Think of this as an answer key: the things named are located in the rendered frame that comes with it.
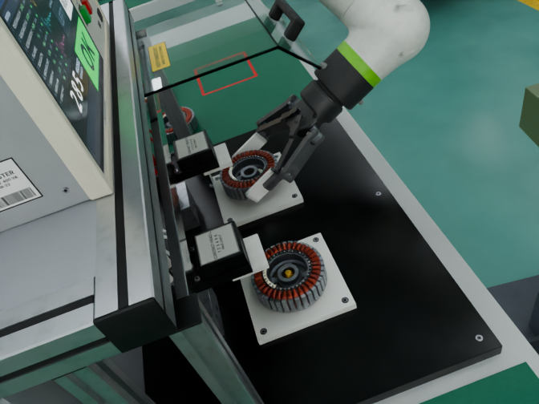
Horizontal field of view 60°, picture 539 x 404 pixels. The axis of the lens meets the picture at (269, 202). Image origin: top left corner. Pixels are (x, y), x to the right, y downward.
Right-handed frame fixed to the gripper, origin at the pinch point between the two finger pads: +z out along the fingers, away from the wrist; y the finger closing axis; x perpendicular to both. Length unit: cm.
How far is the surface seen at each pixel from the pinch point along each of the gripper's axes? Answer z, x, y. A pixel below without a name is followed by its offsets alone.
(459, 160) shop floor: -30, -112, 63
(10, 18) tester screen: -12, 45, -30
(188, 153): 2.4, 13.2, -2.5
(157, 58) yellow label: -5.9, 25.2, 3.3
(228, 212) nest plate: 7.5, 0.0, -4.2
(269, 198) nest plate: 0.6, -4.0, -4.5
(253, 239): -0.4, 6.6, -22.2
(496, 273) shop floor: -14, -103, 10
